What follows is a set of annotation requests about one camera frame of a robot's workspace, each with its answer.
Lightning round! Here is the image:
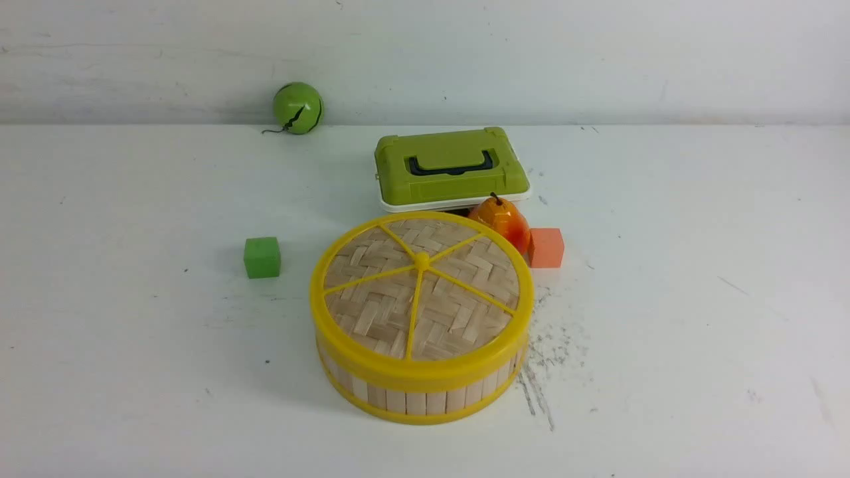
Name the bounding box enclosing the yellow woven steamer lid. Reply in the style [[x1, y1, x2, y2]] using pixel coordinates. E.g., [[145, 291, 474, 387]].
[[309, 212, 534, 393]]

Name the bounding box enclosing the yellow bamboo steamer basket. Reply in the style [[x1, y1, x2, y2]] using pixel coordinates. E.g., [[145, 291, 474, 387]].
[[316, 333, 528, 426]]

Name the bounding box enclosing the green lidded plastic box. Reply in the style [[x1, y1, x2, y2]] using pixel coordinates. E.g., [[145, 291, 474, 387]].
[[374, 127, 532, 214]]

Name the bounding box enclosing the orange toy pear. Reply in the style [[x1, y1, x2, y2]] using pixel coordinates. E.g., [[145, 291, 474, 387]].
[[467, 193, 531, 255]]

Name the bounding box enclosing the orange foam cube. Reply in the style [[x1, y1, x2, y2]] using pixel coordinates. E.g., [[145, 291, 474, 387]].
[[527, 228, 564, 269]]

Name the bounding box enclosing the green foam cube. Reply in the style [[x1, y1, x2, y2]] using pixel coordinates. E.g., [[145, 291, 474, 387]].
[[243, 236, 282, 279]]

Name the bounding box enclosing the green toy watermelon ball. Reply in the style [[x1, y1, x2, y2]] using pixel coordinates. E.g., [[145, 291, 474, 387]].
[[261, 82, 324, 134]]

